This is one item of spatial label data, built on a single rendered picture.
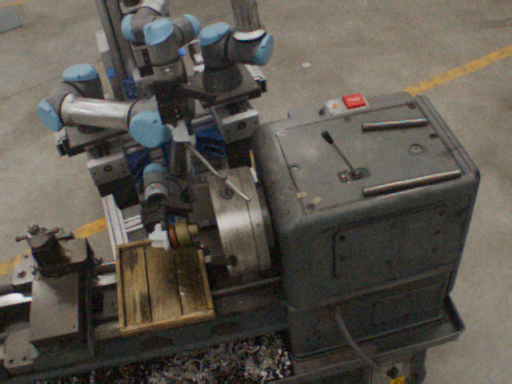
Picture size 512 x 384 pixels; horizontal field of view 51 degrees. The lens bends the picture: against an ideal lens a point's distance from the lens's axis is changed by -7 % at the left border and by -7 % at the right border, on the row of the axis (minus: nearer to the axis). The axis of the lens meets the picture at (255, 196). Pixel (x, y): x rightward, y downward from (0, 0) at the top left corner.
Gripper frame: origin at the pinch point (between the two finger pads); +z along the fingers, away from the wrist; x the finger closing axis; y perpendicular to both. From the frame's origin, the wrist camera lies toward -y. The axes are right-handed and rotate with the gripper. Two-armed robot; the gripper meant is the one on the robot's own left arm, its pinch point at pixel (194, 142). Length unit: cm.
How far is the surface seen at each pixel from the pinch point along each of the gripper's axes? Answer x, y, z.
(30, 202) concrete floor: -182, 116, 84
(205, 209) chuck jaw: -0.4, 1.9, 21.4
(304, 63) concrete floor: -262, -90, 65
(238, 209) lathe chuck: 11.4, -7.2, 17.4
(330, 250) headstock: 19.5, -29.0, 32.9
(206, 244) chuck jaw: 8.4, 4.0, 27.7
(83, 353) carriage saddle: 16, 50, 51
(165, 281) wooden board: -5, 21, 46
